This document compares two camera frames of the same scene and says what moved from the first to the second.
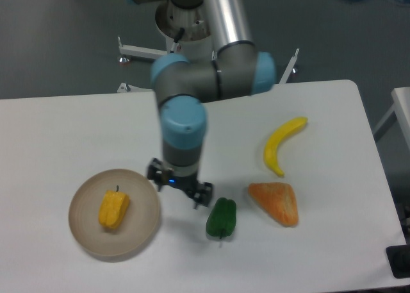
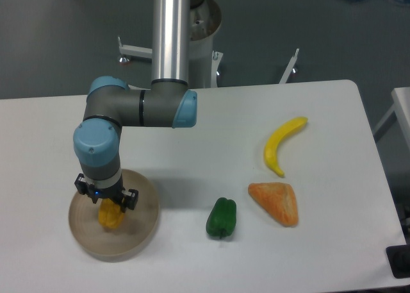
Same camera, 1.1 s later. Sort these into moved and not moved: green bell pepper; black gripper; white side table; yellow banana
Moved: black gripper
Not moved: green bell pepper; yellow banana; white side table
